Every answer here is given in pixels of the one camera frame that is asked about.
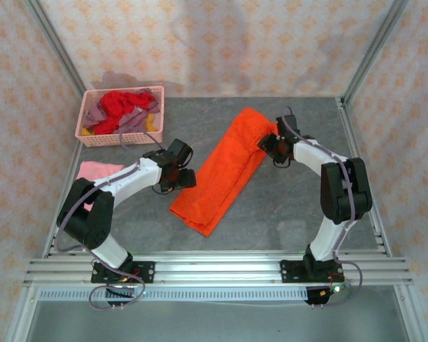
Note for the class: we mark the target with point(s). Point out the orange t-shirt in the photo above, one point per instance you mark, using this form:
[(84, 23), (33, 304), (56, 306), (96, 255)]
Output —
[(221, 171)]

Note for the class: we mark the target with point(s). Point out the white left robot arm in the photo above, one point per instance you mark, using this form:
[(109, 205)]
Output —
[(128, 178)]

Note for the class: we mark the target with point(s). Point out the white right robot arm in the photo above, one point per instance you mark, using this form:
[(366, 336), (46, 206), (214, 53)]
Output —
[(314, 153)]

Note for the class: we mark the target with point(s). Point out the yellow t-shirt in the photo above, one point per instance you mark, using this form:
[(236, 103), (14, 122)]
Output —
[(150, 123)]

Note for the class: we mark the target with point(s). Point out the pile of clothes in basket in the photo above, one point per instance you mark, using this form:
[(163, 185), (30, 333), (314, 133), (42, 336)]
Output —
[(128, 123)]

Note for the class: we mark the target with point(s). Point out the pink plastic basket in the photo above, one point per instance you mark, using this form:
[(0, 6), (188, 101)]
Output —
[(103, 140)]

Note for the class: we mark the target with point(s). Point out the pink t-shirt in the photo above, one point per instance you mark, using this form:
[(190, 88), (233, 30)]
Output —
[(92, 170)]

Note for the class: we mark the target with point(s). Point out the red t-shirt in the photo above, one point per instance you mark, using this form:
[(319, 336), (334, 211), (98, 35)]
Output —
[(117, 103)]

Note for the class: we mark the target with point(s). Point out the aluminium table side rail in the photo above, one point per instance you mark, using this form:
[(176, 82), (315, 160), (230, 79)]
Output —
[(53, 238), (355, 142)]

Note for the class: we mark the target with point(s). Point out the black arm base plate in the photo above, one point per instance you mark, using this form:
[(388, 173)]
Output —
[(290, 272), (146, 272)]

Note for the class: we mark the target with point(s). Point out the aluminium mounting rail beam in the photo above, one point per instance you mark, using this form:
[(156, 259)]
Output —
[(217, 270)]

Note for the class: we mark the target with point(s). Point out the aluminium frame post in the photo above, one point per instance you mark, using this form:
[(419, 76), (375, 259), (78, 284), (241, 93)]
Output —
[(374, 50), (58, 46)]

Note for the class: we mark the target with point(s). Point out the aluminium frame leg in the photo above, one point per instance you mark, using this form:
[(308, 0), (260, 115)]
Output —
[(21, 317), (413, 320)]

